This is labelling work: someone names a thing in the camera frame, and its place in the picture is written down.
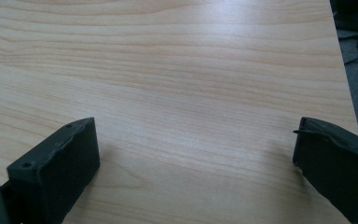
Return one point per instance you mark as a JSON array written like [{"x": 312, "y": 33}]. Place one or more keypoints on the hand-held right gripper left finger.
[{"x": 59, "y": 161}]

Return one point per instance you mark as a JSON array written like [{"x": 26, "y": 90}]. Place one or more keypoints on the black stand base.
[{"x": 352, "y": 14}]

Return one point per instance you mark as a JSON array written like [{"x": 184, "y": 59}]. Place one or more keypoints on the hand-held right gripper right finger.
[{"x": 338, "y": 165}]

